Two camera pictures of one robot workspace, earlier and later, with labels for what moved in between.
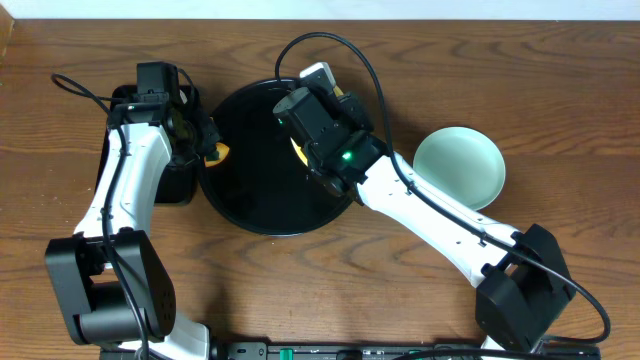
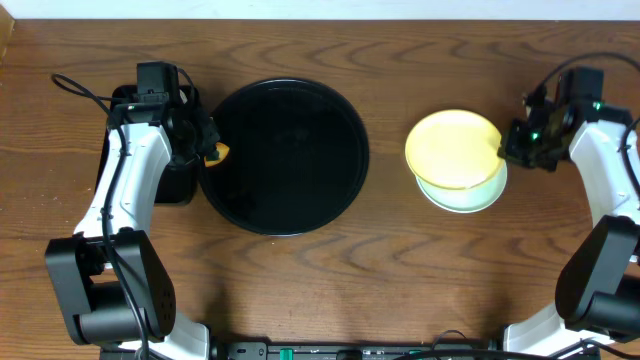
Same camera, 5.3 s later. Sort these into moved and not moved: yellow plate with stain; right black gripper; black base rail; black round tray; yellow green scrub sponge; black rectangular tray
Moved: yellow plate with stain; right black gripper
Not moved: black rectangular tray; yellow green scrub sponge; black base rail; black round tray
